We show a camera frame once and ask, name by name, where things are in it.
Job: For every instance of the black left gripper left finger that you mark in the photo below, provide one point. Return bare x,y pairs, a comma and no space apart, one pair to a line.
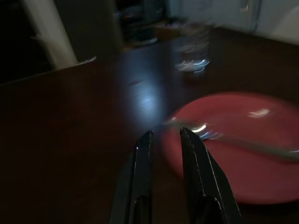
140,177

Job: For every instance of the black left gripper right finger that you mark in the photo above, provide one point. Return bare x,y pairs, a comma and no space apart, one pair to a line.
205,184

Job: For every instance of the red round plate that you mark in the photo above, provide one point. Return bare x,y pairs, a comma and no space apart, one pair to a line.
252,172

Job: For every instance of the dark brown wooden table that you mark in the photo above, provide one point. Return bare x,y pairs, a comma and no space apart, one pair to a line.
70,121

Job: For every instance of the white crumpled paper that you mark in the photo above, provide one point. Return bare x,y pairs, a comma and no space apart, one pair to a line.
87,60

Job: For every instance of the large brown cardboard box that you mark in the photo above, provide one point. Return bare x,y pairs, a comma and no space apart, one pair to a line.
169,31

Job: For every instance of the white door frame post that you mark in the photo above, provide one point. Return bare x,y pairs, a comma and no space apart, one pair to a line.
53,35

